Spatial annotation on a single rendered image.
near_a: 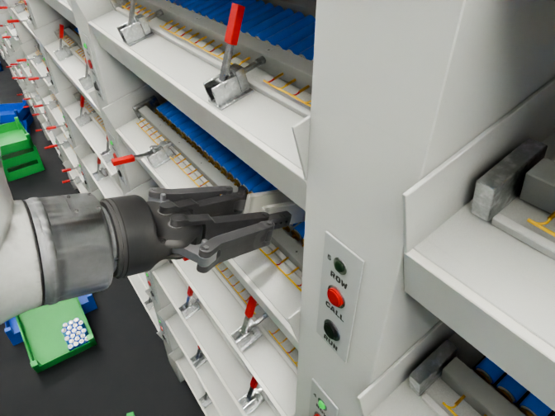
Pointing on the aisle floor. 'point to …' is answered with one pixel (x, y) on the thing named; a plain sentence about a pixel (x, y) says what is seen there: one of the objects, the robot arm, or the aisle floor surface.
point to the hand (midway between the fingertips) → (277, 208)
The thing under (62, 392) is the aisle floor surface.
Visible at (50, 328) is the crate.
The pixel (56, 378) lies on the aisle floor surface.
